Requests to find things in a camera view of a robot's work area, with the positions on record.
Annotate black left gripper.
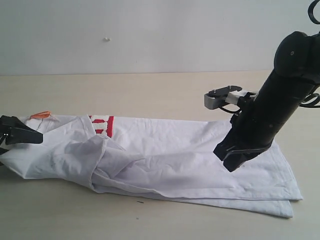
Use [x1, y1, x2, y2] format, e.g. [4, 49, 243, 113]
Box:
[0, 115, 43, 146]

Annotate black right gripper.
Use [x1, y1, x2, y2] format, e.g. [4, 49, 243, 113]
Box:
[213, 99, 295, 172]

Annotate white t-shirt red lettering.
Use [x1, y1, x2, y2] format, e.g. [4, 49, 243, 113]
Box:
[0, 115, 303, 218]

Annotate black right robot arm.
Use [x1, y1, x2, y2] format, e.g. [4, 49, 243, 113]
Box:
[213, 31, 320, 172]

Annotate orange neck tag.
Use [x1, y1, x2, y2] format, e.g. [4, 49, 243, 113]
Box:
[29, 111, 51, 120]

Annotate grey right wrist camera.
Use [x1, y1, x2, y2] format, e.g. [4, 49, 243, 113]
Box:
[204, 85, 258, 110]

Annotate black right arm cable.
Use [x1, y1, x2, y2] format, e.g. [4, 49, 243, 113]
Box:
[307, 0, 320, 26]

